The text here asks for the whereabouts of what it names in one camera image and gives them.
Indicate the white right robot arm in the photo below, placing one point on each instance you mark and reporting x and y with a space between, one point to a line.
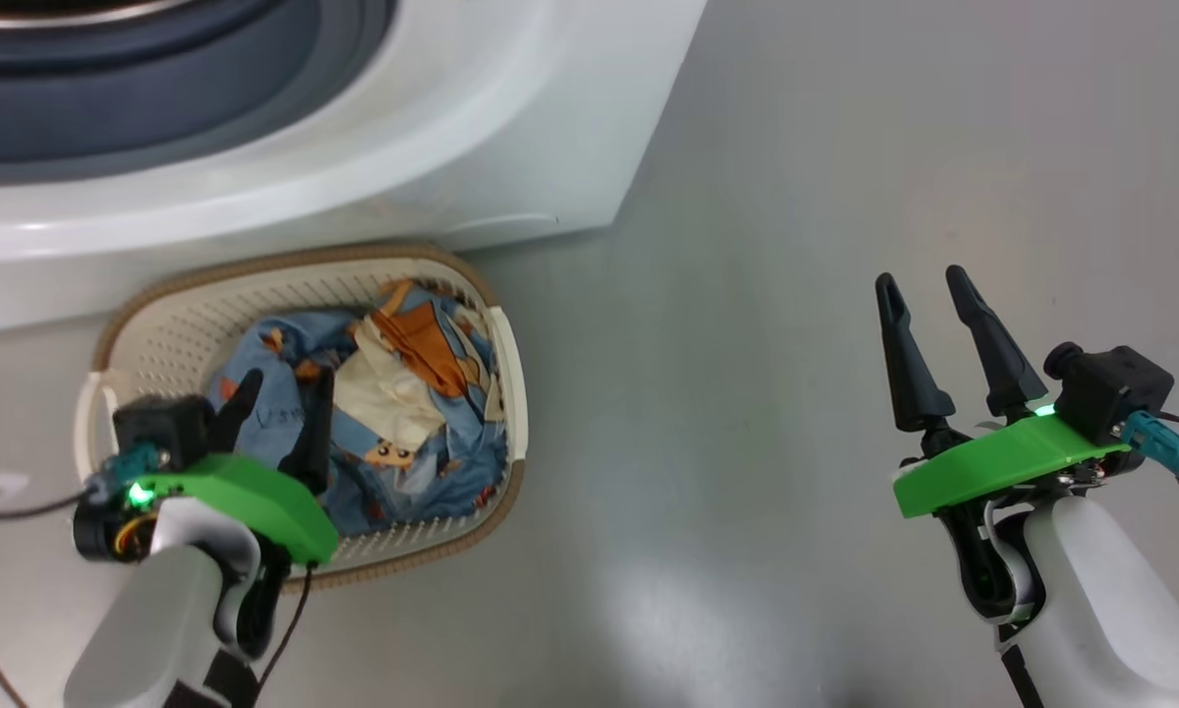
1110 600

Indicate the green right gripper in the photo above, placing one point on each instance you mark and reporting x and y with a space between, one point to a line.
992 462

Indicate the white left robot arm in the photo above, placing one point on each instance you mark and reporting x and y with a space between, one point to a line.
147 619

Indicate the grey rubber door gasket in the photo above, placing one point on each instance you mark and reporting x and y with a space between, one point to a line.
156 98

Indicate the blue cartoon print garment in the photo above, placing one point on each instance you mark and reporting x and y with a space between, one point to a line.
402 462

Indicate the white front-load washing machine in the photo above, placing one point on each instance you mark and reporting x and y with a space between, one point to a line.
501 118

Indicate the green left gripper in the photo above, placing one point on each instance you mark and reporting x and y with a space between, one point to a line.
245 492

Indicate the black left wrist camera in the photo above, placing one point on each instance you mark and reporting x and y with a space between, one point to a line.
161 428

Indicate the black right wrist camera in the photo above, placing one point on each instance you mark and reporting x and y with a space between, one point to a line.
1110 388

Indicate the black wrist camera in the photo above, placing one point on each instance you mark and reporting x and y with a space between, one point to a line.
1110 388
161 428

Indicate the cream perforated laundry basket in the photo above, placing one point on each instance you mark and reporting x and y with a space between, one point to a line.
176 324

